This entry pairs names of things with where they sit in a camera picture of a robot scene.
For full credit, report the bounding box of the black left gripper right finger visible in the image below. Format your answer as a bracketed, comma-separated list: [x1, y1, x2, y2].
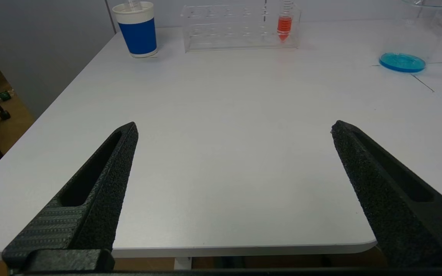
[331, 120, 442, 268]

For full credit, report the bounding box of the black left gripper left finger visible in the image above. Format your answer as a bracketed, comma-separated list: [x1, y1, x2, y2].
[2, 122, 139, 274]

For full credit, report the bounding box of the clear glass beaker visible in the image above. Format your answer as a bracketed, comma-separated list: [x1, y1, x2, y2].
[378, 0, 442, 73]

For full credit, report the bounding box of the test tube with red pigment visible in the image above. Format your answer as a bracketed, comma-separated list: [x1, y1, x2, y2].
[277, 0, 294, 42]

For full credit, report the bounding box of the blue white paper cup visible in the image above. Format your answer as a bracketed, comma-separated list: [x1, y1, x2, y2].
[112, 2, 158, 59]

